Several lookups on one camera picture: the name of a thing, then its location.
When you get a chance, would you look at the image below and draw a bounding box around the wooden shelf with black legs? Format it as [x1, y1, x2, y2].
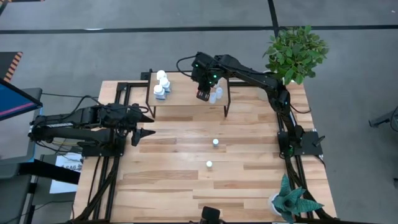
[145, 71, 231, 118]

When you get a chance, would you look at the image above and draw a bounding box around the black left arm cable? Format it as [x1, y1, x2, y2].
[42, 92, 100, 107]

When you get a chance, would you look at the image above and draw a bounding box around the monitor with blue screen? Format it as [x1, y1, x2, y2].
[0, 77, 44, 122]

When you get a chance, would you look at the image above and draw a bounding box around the black aluminium table frame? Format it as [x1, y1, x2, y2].
[71, 70, 340, 224]

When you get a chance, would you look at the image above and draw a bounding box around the black cart beam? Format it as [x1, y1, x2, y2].
[18, 158, 81, 185]

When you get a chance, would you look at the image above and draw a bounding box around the teal-leaved plant in white pot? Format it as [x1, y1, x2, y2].
[267, 174, 325, 224]

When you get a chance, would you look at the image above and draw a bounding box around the black table-level camera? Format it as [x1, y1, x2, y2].
[200, 206, 223, 224]

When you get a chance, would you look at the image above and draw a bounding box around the black yellow striped mat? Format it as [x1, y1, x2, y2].
[0, 51, 24, 83]

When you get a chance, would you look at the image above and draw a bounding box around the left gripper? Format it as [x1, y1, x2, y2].
[116, 103, 157, 147]

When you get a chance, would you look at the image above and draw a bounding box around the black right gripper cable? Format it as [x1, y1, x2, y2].
[175, 55, 197, 78]

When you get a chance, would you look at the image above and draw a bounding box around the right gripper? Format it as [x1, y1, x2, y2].
[190, 52, 220, 102]

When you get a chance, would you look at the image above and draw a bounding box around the white paper sheet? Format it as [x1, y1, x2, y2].
[49, 152, 84, 194]

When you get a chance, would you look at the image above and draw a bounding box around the grey equipment cart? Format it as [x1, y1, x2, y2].
[0, 88, 44, 180]

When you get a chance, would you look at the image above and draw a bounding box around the green tree in white pot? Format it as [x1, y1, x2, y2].
[262, 24, 330, 86]

